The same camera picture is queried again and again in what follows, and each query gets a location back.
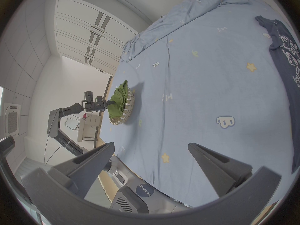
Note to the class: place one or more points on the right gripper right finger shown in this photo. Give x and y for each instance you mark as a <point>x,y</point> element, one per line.
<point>218,170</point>

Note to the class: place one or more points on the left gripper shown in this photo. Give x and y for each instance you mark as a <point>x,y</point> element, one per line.
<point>100,105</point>

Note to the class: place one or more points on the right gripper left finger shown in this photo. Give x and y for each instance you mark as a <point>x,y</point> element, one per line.
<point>88,167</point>

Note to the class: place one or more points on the green shorts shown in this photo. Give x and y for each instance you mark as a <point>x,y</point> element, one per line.
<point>119,102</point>

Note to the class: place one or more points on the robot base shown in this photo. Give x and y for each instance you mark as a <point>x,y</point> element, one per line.
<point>159,205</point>

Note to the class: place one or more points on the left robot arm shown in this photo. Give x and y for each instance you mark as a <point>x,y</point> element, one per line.
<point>68,110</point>

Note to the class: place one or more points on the round woven basket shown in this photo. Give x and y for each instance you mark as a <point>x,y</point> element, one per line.
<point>129,111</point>

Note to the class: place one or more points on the white small table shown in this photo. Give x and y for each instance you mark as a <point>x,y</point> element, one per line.
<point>91,123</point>

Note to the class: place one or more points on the white wardrobe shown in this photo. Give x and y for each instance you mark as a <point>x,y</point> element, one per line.
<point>77,31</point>

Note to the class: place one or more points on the white ceiling air conditioner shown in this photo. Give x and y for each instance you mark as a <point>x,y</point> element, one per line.
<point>13,119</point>

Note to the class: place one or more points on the dark blue printed T-shirt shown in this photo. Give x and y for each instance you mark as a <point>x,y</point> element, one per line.
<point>288,90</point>

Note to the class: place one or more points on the pale blue quilt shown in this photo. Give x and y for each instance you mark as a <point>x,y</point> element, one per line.
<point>178,17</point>

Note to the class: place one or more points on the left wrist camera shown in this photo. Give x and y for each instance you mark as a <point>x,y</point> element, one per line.
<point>99,99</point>

